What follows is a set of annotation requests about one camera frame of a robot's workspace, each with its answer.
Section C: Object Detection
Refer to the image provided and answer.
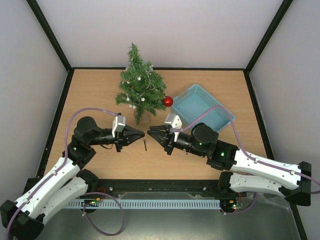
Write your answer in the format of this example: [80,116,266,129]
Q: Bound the small green christmas tree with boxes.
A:
[115,42,168,126]

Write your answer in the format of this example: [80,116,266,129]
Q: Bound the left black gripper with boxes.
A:
[89,125,145,153]

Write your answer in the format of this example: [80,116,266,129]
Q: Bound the fairy light string white beads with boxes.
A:
[118,60,166,108]

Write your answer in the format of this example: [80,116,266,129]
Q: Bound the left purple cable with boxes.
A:
[5,108,125,240]

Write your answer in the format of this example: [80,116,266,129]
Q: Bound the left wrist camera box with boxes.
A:
[111,114,126,138]

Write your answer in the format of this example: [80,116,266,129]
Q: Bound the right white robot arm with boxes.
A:
[147,123,312,207]

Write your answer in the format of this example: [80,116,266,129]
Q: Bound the red ball ornament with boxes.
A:
[162,96,174,108]

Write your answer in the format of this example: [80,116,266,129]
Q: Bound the black frame rail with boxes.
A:
[30,178,291,197]

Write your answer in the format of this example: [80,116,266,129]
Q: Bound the white cable duct rail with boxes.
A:
[65,199,221,210]

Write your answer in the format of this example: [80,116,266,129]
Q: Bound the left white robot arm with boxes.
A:
[0,115,145,240]

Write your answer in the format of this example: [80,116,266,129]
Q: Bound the light blue plastic basket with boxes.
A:
[171,84,231,133]

